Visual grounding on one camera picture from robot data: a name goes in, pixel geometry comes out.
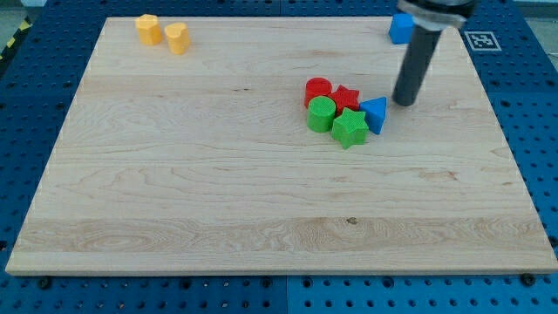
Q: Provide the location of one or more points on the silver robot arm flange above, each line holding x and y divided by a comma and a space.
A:
436, 15

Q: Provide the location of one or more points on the blue triangle block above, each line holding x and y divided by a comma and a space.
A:
375, 113

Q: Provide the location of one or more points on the blue cube block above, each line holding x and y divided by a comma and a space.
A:
401, 28

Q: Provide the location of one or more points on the wooden board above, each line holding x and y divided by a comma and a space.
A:
202, 163

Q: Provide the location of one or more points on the green cylinder block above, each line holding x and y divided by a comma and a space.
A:
321, 112

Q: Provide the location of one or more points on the green star block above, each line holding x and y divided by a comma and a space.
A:
350, 128

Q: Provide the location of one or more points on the red cylinder block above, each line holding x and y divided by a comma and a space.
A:
315, 87

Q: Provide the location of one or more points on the red star block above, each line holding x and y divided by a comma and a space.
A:
345, 98

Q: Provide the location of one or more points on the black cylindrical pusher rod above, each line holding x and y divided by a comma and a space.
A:
414, 67

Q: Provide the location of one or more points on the yellow hexagon block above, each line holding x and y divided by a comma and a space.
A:
148, 29

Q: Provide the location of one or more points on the white fiducial marker tag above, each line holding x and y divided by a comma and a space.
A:
482, 41

